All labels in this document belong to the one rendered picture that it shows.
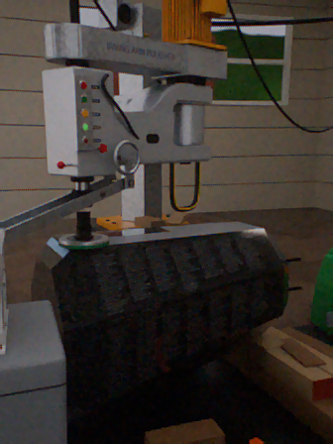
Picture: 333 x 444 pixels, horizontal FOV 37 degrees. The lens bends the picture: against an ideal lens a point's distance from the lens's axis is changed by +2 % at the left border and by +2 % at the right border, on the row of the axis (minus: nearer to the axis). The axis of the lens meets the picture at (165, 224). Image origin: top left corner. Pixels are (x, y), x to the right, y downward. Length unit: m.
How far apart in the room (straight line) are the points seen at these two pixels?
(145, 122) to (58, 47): 0.48
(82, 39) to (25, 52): 6.25
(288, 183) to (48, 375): 8.77
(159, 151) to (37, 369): 1.43
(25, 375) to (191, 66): 1.73
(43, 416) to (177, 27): 1.89
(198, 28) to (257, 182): 6.96
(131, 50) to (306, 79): 7.75
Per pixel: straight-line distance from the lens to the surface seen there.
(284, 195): 9.65
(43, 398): 1.14
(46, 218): 2.00
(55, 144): 2.12
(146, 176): 3.08
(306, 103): 9.79
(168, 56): 2.37
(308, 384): 2.46
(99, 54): 2.10
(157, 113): 2.31
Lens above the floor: 1.30
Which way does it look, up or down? 10 degrees down
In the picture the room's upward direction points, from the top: straight up
